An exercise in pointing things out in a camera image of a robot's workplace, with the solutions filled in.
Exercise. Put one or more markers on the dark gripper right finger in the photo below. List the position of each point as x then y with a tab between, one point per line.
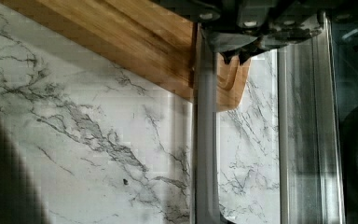
282	35

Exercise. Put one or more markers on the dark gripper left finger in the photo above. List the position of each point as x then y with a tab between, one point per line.
229	46

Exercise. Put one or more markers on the stainless steel toaster oven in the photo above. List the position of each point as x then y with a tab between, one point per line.
318	128

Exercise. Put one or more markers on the bamboo cutting board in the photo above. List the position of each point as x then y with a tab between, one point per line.
139	35

